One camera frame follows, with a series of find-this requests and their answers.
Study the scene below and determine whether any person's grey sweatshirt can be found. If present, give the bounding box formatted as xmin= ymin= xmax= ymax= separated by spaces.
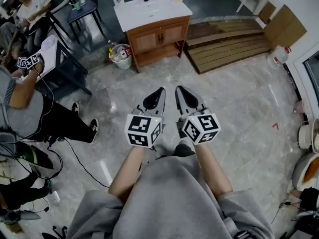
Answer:
xmin=66 ymin=154 xmax=275 ymax=239

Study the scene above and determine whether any large glass window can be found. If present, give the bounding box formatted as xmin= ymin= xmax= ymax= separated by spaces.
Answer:
xmin=285 ymin=43 xmax=319 ymax=114

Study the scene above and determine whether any black green bag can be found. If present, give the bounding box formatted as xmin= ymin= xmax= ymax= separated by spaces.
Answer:
xmin=0 ymin=133 xmax=55 ymax=178

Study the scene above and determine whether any white ceramic sink basin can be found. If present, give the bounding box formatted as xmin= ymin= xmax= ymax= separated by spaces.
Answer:
xmin=114 ymin=0 xmax=193 ymax=32

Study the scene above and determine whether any clear plastic bottle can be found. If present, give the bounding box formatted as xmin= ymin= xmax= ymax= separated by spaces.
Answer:
xmin=107 ymin=39 xmax=118 ymax=57

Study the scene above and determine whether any white pot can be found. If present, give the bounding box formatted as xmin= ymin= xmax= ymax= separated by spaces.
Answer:
xmin=298 ymin=118 xmax=319 ymax=151

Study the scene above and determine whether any pink object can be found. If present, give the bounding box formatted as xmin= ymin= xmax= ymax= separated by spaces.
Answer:
xmin=294 ymin=100 xmax=310 ymax=114

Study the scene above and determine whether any white orange basin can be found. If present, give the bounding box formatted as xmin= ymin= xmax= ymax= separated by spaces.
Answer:
xmin=291 ymin=152 xmax=319 ymax=191

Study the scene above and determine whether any wooden vanity cabinet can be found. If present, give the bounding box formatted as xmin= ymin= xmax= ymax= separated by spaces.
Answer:
xmin=126 ymin=15 xmax=191 ymax=74

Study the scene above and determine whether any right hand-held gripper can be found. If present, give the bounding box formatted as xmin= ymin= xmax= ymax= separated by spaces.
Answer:
xmin=175 ymin=85 xmax=222 ymax=146

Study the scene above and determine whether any dark chair blue cushion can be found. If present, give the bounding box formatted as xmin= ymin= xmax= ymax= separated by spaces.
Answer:
xmin=67 ymin=0 xmax=105 ymax=44

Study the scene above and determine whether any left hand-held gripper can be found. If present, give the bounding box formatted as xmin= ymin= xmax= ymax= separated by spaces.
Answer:
xmin=124 ymin=87 xmax=166 ymax=148

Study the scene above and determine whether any white table black frame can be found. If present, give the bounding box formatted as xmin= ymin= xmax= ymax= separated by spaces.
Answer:
xmin=34 ymin=35 xmax=93 ymax=97

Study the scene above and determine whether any wooden slat platform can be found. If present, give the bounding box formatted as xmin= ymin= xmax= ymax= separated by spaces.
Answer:
xmin=183 ymin=17 xmax=274 ymax=75

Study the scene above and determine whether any large brown cardboard sheet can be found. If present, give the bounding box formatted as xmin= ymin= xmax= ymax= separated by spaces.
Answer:
xmin=264 ymin=4 xmax=308 ymax=50

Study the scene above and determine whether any white waste bin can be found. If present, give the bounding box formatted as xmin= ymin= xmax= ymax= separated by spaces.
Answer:
xmin=109 ymin=43 xmax=133 ymax=70

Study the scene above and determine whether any person's left forearm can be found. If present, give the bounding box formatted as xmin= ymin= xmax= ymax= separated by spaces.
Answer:
xmin=107 ymin=145 xmax=152 ymax=205

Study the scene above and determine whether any person's right forearm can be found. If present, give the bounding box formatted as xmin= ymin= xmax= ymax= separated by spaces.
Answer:
xmin=193 ymin=142 xmax=234 ymax=199

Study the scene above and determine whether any small brown cardboard sheet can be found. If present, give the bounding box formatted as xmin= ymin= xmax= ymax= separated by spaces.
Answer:
xmin=259 ymin=1 xmax=277 ymax=22

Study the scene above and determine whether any clear water jug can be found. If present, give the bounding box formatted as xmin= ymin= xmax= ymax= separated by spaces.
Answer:
xmin=267 ymin=45 xmax=292 ymax=67

